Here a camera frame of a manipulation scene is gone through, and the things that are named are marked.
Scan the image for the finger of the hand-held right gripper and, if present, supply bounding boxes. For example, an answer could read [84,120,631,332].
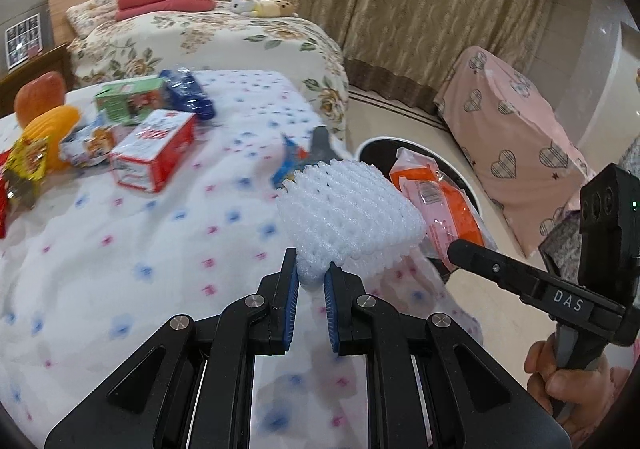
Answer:
[446,238,547,311]

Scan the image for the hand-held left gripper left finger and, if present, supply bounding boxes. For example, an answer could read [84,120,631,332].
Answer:
[44,247,301,449]

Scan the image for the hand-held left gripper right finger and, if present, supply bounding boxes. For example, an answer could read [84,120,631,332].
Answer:
[323,263,574,449]

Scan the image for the orange plastic packet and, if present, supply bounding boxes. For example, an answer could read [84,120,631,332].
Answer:
[389,147,489,261]

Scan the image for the white foam fruit net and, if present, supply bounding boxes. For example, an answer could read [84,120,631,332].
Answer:
[276,158,427,288]

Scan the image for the black bin with white rim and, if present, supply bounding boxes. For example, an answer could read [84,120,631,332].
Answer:
[352,138,489,276]

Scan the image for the blue plastic packaging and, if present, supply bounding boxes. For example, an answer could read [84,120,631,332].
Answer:
[159,68,216,122]

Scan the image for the person's right hand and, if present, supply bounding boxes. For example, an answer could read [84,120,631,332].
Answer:
[524,334,632,449]

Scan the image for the pink heart print cloth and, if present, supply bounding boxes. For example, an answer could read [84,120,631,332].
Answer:
[432,45,596,258]

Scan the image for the cartoon printed paper bag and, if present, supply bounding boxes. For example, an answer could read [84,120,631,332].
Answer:
[272,126,347,190]

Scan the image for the white spotted blanket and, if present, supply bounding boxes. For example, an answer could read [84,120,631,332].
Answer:
[0,69,484,449]

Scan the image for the red and white carton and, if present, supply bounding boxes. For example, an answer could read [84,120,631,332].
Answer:
[108,109,197,194]

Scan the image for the white snack packet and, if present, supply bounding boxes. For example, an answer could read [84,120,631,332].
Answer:
[59,119,121,168]

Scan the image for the green printed carton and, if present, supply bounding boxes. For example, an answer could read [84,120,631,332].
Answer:
[94,76,169,126]

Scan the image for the floral quilt bed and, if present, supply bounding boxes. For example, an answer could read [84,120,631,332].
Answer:
[65,0,351,140]

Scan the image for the beige patterned curtains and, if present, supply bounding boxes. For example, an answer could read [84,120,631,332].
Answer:
[155,0,556,118]

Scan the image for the yellow spotted plush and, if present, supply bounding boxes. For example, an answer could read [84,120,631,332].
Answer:
[252,0,300,19]

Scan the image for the yellow snack packet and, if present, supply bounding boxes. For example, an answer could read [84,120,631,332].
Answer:
[0,136,51,210]

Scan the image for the white bunny plush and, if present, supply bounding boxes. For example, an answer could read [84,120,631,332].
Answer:
[229,0,261,18]

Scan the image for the red snack packet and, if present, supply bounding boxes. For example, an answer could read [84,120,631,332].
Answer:
[0,151,14,240]

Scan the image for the red toy apple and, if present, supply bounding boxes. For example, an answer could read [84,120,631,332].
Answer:
[13,71,67,130]

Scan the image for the dark wooden nightstand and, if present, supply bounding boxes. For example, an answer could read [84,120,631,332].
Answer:
[0,43,75,104]

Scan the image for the black and white photo sheet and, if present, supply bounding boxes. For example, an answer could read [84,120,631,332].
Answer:
[4,13,42,71]

